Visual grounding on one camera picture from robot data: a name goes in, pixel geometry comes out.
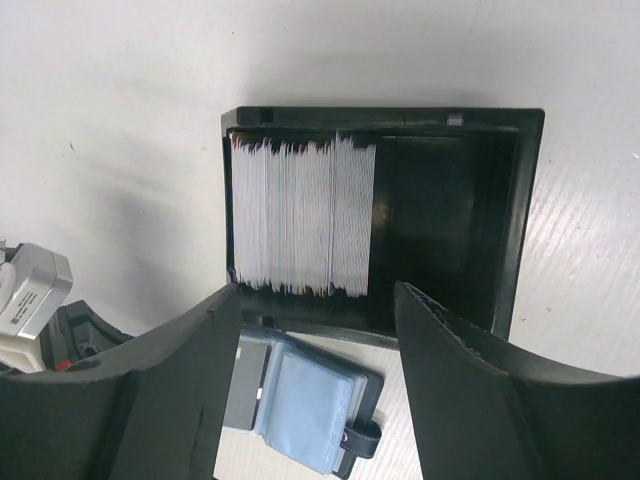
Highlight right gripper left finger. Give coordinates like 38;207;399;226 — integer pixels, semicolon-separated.
1;285;242;479

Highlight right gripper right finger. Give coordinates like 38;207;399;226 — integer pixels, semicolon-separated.
394;282;639;479

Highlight blue leather card holder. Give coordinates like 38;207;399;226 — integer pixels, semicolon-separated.
229;326;384;479

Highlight black card tray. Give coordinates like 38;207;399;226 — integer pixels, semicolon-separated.
221;106;545;348

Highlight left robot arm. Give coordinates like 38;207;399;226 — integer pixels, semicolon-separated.
1;301;132;375

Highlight white card stack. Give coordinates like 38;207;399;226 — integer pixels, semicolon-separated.
230;132;377;297

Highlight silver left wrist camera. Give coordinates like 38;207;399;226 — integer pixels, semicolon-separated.
1;240;73;373

